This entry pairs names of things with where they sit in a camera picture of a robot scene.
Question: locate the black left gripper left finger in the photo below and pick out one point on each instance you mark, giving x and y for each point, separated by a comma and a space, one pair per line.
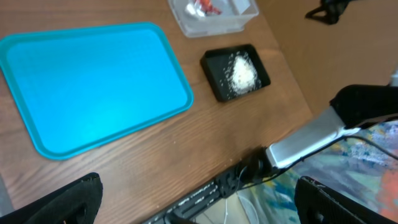
76, 202

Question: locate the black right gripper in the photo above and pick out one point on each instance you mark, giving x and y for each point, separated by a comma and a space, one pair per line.
328, 12

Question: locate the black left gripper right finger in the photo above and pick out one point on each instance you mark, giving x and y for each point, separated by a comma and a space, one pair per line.
318, 204

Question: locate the red foil wrapper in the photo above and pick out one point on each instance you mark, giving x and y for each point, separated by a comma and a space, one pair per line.
207, 7

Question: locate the white napkin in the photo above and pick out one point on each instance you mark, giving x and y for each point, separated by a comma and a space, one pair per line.
193, 10

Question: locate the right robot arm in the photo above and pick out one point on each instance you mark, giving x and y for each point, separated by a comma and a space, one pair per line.
343, 55

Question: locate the spilled rice pile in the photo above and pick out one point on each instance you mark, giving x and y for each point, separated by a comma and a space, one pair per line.
240, 75

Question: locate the black tray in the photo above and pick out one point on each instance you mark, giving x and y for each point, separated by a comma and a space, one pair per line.
213, 62

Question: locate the teal serving tray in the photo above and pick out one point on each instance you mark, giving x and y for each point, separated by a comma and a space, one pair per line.
78, 89

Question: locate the clear plastic bin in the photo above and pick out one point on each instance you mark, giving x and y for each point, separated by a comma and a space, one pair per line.
235, 15

